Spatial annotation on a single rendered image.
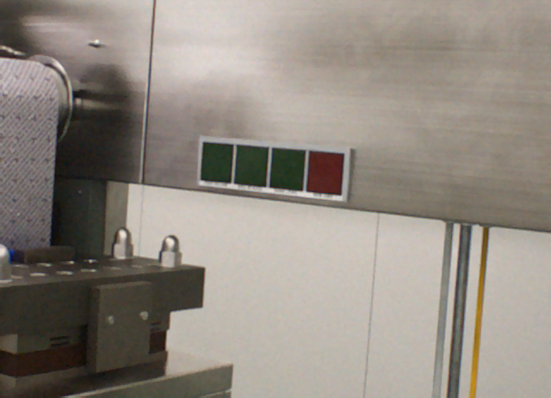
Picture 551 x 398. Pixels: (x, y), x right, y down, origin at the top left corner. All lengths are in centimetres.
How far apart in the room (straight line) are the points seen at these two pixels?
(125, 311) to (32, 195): 25
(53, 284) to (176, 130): 33
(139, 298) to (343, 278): 275
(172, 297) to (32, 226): 23
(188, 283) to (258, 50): 35
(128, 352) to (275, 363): 295
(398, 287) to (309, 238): 43
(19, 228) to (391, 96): 57
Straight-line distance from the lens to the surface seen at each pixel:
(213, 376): 156
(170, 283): 154
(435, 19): 137
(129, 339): 147
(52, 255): 156
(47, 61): 167
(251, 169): 149
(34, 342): 139
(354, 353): 419
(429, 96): 136
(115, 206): 192
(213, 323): 457
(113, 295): 143
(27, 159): 159
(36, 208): 161
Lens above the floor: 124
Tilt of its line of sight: 3 degrees down
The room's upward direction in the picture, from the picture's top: 4 degrees clockwise
